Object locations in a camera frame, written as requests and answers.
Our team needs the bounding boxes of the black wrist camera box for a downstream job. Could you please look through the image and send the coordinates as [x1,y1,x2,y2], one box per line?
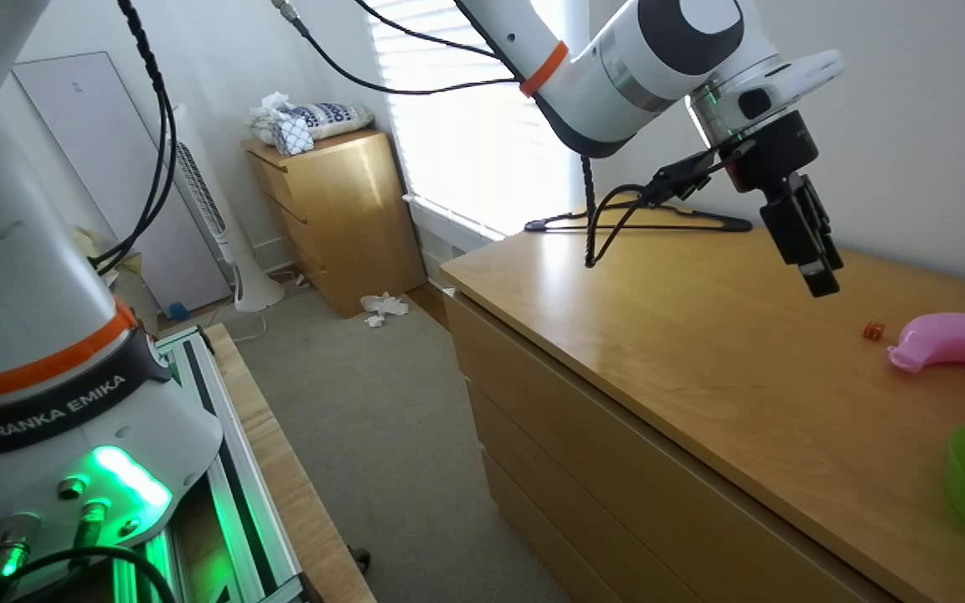
[644,148,739,206]

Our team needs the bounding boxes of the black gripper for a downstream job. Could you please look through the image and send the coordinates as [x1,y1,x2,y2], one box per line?
[724,108,849,302]

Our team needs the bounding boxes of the small wooden nightstand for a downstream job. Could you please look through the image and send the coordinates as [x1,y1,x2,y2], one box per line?
[245,125,433,321]

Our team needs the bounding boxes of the pile of folded clothes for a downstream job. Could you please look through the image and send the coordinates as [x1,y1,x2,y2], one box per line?
[250,87,378,156]

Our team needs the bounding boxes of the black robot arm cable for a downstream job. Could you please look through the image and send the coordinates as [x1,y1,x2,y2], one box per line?
[89,0,732,278]

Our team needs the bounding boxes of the white window blinds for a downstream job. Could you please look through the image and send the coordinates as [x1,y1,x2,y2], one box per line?
[362,0,594,241]

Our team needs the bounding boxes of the crumpled white paper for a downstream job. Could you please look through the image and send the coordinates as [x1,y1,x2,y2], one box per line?
[356,289,415,331]

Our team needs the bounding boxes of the pink curved toy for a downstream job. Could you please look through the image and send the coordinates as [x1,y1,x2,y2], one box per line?
[885,312,965,379]

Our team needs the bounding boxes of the black clothes hanger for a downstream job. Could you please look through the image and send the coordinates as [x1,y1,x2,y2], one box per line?
[524,196,759,237]

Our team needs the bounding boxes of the large wooden dresser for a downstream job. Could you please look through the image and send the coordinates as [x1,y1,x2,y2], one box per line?
[441,191,965,603]

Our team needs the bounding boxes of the white leaning panel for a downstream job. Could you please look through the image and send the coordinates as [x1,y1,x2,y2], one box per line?
[8,48,240,317]

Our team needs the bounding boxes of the wooden robot mount table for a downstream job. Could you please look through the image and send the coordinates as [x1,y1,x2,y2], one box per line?
[112,321,382,603]

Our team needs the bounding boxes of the white tower fan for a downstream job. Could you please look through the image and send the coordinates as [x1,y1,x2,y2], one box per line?
[169,103,289,317]

